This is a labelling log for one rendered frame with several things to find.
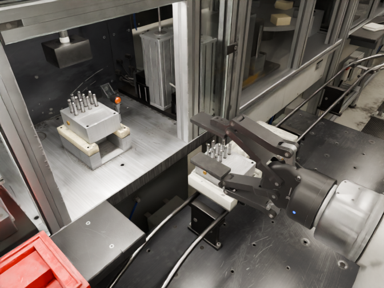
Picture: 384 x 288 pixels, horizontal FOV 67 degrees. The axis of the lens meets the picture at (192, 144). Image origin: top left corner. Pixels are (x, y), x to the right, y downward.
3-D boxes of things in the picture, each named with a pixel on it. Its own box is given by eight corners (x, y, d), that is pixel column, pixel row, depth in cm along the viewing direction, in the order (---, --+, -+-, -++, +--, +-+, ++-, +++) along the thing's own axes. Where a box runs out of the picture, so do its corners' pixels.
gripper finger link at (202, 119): (224, 139, 44) (224, 135, 43) (189, 122, 48) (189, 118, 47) (235, 130, 46) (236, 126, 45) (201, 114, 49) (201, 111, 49)
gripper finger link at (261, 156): (276, 190, 41) (282, 185, 40) (220, 134, 43) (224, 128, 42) (290, 175, 43) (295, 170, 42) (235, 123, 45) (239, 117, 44)
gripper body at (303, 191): (327, 210, 44) (272, 180, 48) (346, 168, 38) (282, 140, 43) (306, 243, 39) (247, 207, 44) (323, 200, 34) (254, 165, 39)
